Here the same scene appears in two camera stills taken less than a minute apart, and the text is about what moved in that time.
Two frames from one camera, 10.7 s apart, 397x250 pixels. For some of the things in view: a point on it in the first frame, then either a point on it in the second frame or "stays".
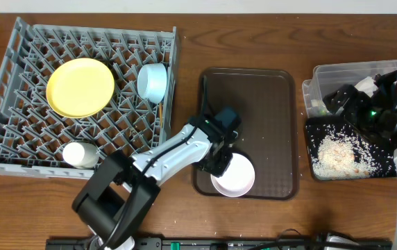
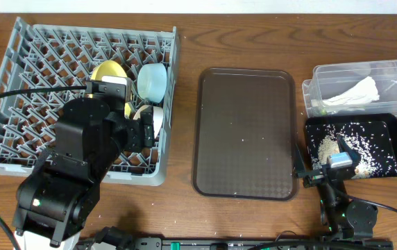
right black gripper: x=359 y=99 to x=313 y=176
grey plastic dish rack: x=21 y=131 stays
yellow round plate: x=80 y=88 to x=110 y=68
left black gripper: x=221 y=169 to x=139 y=132
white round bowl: x=238 y=179 to x=157 y=117
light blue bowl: x=152 y=82 stays
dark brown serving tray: x=266 y=103 stays
